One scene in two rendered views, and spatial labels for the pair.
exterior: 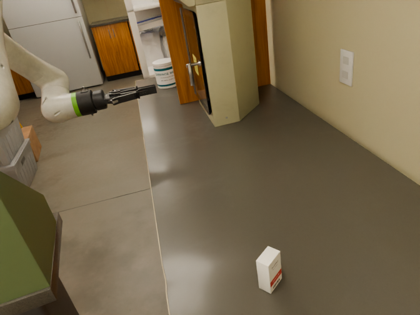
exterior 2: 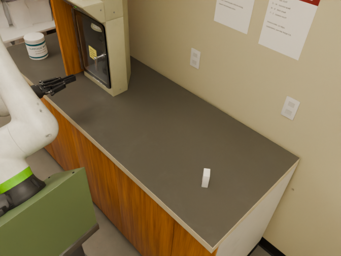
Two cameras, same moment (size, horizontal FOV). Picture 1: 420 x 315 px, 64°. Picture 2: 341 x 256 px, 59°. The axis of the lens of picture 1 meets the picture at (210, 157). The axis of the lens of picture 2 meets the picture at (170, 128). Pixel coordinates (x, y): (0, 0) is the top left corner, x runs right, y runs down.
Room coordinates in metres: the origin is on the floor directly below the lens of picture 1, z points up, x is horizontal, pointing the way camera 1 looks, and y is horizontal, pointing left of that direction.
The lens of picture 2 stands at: (-0.11, 0.60, 2.06)
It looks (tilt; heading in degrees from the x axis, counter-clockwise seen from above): 42 degrees down; 322
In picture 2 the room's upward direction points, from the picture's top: 3 degrees clockwise
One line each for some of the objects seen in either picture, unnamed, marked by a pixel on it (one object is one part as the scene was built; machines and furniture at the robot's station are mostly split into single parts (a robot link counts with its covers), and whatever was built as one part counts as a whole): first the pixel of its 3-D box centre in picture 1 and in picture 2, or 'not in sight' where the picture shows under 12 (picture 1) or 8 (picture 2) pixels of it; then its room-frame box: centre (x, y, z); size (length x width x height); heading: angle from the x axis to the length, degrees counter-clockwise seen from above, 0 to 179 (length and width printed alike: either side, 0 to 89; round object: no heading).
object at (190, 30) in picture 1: (195, 60); (92, 50); (1.45, -0.01, 1.19); 0.30 x 0.01 x 0.40; 8
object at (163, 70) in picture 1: (165, 73); (36, 45); (2.01, 0.17, 1.02); 0.13 x 0.13 x 0.15
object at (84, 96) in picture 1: (87, 101); not in sight; (1.27, 0.43, 1.15); 0.09 x 0.06 x 0.12; 8
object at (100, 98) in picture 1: (107, 98); (40, 90); (1.28, 0.35, 1.14); 0.09 x 0.08 x 0.07; 98
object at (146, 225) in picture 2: not in sight; (127, 148); (1.28, -0.11, 0.45); 2.05 x 0.67 x 0.90; 8
